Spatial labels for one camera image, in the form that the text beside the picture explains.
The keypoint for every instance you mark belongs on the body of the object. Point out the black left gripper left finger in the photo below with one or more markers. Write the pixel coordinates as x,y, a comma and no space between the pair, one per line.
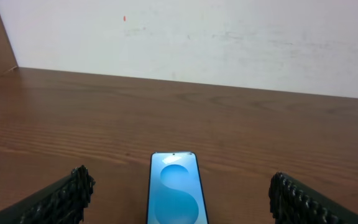
62,202

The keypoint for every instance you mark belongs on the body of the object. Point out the blue Galaxy smartphone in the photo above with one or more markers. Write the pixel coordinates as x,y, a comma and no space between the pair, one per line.
175,194

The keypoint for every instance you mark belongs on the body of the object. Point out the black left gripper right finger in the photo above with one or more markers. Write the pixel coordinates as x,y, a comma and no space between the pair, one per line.
293,202

